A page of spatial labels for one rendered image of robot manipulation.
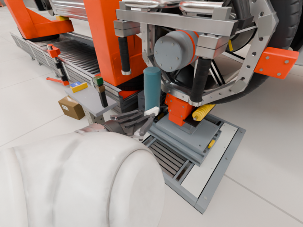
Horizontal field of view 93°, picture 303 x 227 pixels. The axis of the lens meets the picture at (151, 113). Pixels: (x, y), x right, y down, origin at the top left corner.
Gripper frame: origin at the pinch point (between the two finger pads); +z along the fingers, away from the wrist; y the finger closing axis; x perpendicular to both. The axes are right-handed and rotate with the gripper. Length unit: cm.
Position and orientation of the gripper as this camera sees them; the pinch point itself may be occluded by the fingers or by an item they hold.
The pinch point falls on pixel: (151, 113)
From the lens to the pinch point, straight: 50.7
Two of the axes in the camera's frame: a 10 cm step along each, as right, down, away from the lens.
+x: -1.5, 8.7, 4.7
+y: -8.1, -3.8, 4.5
